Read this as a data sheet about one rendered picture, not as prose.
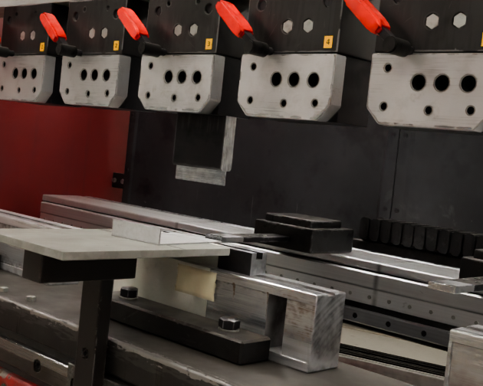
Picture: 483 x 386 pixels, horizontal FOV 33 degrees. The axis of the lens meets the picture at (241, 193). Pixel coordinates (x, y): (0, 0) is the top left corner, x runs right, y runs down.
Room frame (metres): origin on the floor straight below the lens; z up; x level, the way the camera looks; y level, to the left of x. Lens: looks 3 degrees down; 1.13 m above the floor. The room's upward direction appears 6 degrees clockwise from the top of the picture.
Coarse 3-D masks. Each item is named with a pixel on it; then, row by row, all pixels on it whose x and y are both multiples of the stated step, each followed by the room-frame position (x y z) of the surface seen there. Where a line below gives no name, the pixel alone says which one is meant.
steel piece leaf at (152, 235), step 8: (120, 224) 1.06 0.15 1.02; (128, 224) 1.06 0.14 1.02; (136, 224) 1.05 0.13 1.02; (112, 232) 1.07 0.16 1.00; (120, 232) 1.06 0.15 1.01; (128, 232) 1.06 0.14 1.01; (136, 232) 1.05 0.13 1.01; (144, 232) 1.04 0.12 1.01; (152, 232) 1.03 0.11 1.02; (160, 232) 1.02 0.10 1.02; (136, 240) 1.05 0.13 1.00; (144, 240) 1.04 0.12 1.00; (152, 240) 1.03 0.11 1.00; (160, 240) 1.06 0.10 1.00; (168, 240) 1.07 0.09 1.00; (176, 240) 1.08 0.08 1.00; (184, 240) 1.09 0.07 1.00; (192, 240) 1.10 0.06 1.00; (200, 240) 1.11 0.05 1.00
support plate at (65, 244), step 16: (0, 240) 0.97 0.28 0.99; (16, 240) 0.95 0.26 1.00; (32, 240) 0.94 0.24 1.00; (48, 240) 0.96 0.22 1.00; (64, 240) 0.97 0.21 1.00; (80, 240) 0.99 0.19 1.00; (96, 240) 1.00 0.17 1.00; (112, 240) 1.02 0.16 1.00; (128, 240) 1.04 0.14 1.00; (48, 256) 0.90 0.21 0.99; (64, 256) 0.88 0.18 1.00; (80, 256) 0.90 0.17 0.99; (96, 256) 0.92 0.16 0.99; (112, 256) 0.93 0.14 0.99; (128, 256) 0.95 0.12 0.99; (144, 256) 0.97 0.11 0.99; (160, 256) 0.99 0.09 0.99; (176, 256) 1.01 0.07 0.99; (192, 256) 1.03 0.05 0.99; (208, 256) 1.05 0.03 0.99
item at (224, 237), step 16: (256, 224) 1.31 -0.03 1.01; (272, 224) 1.29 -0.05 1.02; (288, 224) 1.27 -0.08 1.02; (304, 224) 1.26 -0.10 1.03; (320, 224) 1.27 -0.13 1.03; (336, 224) 1.30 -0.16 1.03; (224, 240) 1.16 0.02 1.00; (240, 240) 1.18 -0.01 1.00; (256, 240) 1.21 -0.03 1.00; (272, 240) 1.23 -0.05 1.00; (288, 240) 1.26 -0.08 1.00; (304, 240) 1.24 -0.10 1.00; (320, 240) 1.25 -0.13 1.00; (336, 240) 1.28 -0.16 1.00; (352, 240) 1.31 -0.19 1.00
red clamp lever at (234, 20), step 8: (216, 8) 1.03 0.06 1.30; (224, 8) 1.02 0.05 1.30; (232, 8) 1.03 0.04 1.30; (224, 16) 1.02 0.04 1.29; (232, 16) 1.01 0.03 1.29; (240, 16) 1.02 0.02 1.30; (232, 24) 1.01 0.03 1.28; (240, 24) 1.01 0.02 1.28; (248, 24) 1.02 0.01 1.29; (232, 32) 1.01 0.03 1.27; (240, 32) 1.00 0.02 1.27; (248, 32) 1.01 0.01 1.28; (248, 40) 0.99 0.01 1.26; (256, 40) 1.00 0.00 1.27; (248, 48) 0.98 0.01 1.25; (256, 48) 0.98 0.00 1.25; (264, 48) 0.99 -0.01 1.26; (272, 48) 1.01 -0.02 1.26; (264, 56) 1.00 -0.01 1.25
